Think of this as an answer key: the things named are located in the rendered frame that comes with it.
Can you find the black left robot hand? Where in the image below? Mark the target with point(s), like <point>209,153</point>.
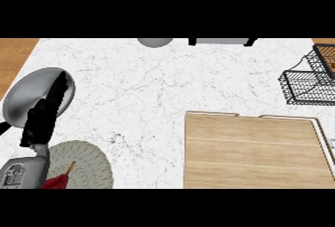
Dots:
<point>41,118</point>

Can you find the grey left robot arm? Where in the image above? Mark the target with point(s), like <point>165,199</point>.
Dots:
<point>20,171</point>

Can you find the pale wooden tray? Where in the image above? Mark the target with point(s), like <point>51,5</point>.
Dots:
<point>252,153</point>

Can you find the grey metal pan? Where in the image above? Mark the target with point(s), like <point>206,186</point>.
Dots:
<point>25,94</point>

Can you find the pale patterned plate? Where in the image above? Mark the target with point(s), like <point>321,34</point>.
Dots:
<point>88,168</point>

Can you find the red chili pepper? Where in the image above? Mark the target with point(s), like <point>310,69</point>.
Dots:
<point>57,181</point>

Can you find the grey round object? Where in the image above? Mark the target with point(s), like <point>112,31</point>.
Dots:
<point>155,42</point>

